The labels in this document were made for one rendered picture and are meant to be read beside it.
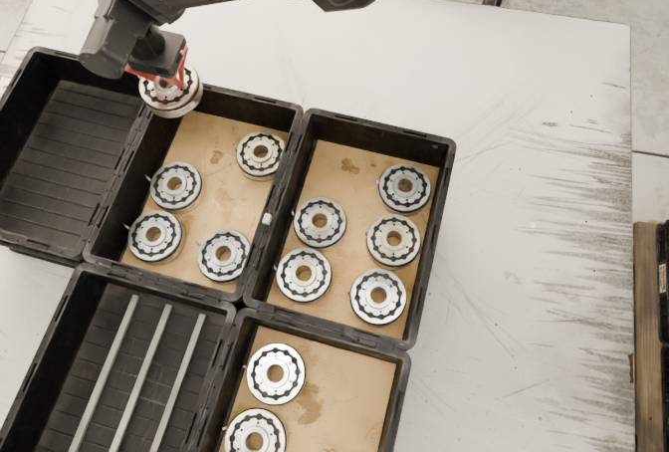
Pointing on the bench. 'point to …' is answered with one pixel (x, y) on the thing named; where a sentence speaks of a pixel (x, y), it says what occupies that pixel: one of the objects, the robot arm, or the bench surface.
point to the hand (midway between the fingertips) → (166, 79)
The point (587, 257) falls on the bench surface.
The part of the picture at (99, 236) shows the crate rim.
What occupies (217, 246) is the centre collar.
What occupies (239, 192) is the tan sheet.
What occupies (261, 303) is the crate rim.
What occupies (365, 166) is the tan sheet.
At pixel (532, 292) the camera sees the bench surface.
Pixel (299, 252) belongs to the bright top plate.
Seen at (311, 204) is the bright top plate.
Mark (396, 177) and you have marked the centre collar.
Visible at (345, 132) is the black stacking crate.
